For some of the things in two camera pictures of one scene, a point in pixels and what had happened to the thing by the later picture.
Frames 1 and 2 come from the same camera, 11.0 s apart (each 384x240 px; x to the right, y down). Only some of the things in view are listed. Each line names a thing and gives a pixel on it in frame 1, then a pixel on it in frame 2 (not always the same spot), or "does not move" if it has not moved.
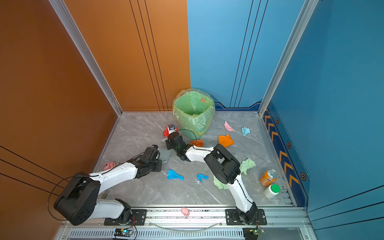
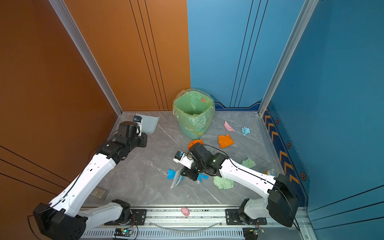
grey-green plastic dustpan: (164, 155) to (149, 123)
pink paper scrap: (227, 127) does not move
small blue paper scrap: (201, 176) does not move
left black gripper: (159, 164) to (144, 138)
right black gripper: (168, 143) to (188, 174)
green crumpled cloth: (248, 163) does not move
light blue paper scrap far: (245, 131) does not move
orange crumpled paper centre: (198, 143) does not move
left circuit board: (124, 232) does not move
